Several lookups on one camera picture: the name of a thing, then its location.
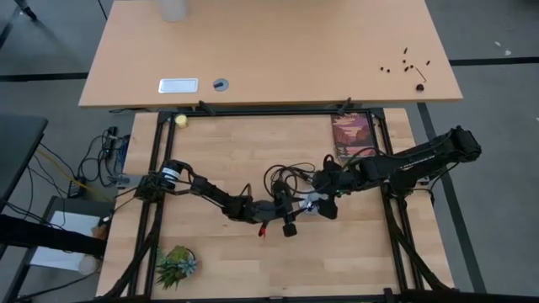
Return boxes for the green succulent plant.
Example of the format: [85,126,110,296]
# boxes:
[154,245,199,291]

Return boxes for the light wood desk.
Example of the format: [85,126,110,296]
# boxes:
[78,0,464,109]

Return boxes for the silver desk plate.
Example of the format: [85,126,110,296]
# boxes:
[157,77,200,94]

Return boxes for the black power strip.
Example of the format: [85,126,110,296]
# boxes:
[104,125,120,159]

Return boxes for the clear plastic cup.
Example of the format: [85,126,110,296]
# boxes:
[77,254,100,276]

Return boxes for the white box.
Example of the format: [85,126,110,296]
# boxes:
[29,209,104,273]

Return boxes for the black power adapter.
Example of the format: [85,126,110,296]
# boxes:
[68,178,84,199]

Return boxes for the white cylinder cup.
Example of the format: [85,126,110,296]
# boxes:
[157,0,189,23]

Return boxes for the black bar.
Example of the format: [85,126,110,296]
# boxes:
[0,213,107,258]

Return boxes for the dark grey side table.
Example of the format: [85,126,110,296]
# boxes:
[0,113,50,211]

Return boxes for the black tripod leg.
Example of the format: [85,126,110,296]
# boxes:
[12,0,39,22]

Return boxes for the yellow floor cable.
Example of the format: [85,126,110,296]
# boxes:
[35,146,113,203]

